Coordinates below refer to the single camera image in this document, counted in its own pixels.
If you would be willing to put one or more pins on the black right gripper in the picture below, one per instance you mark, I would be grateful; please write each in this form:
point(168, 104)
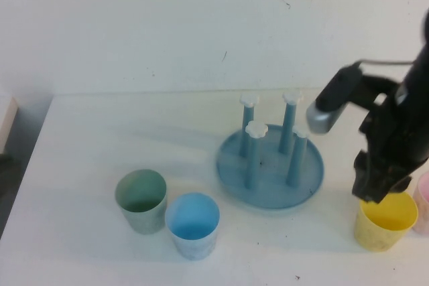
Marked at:
point(392, 132)

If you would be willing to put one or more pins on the yellow marbled plastic cup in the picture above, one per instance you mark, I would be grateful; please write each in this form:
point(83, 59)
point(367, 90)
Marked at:
point(382, 235)

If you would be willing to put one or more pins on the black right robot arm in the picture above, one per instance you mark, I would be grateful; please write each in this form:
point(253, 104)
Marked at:
point(415, 71)

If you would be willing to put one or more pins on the pink marbled plastic cup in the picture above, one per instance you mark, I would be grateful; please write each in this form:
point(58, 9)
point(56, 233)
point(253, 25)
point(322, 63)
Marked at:
point(423, 205)

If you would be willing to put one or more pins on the blue cup stand white caps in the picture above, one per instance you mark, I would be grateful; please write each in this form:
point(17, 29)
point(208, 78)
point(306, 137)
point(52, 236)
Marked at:
point(275, 192)

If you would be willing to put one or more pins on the blue marbled plastic cup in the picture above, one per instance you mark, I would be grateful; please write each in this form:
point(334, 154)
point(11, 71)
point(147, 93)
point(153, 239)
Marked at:
point(192, 247)

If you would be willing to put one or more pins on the green marbled plastic cup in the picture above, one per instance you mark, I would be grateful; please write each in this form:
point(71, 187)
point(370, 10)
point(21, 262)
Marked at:
point(144, 220)

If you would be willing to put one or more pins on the pale wooden board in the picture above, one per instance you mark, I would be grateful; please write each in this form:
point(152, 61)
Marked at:
point(6, 122)

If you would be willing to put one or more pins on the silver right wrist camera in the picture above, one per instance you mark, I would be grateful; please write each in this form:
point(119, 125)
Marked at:
point(332, 105)

